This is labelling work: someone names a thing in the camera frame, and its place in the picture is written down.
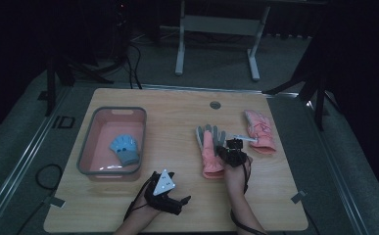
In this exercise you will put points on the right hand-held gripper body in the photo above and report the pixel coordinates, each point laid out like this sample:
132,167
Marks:
236,155

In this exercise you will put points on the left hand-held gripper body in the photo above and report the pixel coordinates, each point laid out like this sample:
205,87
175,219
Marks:
162,187

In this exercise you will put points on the pink glove with grey palm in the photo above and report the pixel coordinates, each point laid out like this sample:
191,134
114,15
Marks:
210,153

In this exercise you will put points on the dotted blue grey knit glove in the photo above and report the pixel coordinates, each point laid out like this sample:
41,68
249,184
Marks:
122,150

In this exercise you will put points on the pink basin with grey rim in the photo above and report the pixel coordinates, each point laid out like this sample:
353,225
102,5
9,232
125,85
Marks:
112,137

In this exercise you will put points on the person's right hand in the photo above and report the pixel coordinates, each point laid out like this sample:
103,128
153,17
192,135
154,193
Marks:
236,178

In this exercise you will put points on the person's left hand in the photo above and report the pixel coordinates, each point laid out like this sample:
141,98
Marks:
144,209

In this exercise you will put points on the pink patterned winter glove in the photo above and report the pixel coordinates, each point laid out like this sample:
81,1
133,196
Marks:
262,129

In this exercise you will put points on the grey round table grommet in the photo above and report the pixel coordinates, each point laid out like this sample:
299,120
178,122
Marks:
215,104

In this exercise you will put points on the grey tape piece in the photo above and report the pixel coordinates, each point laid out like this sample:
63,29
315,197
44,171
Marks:
298,196
57,201

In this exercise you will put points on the black tripod stand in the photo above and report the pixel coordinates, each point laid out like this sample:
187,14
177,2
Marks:
64,70
311,88

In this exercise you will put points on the dark equipment rack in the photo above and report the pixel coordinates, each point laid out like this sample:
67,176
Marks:
121,29

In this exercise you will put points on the metal floor rail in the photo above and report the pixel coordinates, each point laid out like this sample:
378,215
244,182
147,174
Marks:
17,168
335,173

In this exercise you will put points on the white metal desk frame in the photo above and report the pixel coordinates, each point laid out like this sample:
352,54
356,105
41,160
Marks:
221,24

